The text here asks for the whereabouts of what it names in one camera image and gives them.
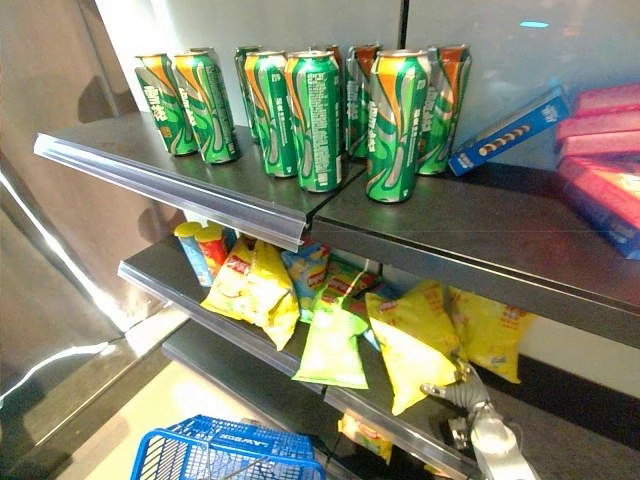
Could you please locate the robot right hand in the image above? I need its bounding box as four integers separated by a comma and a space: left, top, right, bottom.
419, 349, 494, 416

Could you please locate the large yellow chips bag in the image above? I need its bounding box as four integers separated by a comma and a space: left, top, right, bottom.
364, 279, 472, 417

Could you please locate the light green chips bag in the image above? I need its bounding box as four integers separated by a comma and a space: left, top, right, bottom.
291, 293, 372, 391

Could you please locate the black vertical shelf post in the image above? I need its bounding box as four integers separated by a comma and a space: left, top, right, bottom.
398, 0, 412, 52

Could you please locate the blue chips bag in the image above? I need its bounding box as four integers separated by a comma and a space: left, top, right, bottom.
279, 241, 332, 325

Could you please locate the red chips canister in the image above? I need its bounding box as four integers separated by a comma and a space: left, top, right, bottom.
193, 223, 230, 280

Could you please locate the small yellow snack bag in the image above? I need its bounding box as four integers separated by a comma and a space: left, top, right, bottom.
336, 411, 395, 464

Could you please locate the blue plastic shopping basket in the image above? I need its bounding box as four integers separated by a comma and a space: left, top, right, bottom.
121, 413, 327, 480

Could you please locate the blue chips canister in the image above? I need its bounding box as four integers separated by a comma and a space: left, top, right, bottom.
172, 221, 215, 289

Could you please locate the large pink and blue box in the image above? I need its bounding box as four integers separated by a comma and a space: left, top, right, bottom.
556, 153, 640, 262

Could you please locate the black shelf board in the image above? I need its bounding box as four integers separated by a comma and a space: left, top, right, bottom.
161, 319, 361, 480
118, 233, 374, 396
323, 344, 640, 480
309, 159, 640, 351
47, 111, 370, 224

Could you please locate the green and red chips bag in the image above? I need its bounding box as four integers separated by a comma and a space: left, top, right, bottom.
318, 253, 384, 317

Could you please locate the silver metal cabinet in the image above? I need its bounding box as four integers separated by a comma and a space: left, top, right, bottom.
0, 0, 191, 451

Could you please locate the pink snack box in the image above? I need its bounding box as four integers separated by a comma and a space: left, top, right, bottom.
553, 109, 640, 144
558, 129, 640, 160
573, 82, 640, 120

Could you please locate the crumpled yellow chips bag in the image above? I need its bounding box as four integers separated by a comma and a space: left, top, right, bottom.
199, 237, 301, 352

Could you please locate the clear plastic price rail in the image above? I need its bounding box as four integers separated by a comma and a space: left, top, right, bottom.
33, 131, 308, 252
117, 259, 327, 397
323, 385, 479, 480

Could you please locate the blue biscuit box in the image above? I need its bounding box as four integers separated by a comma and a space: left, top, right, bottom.
447, 84, 572, 177

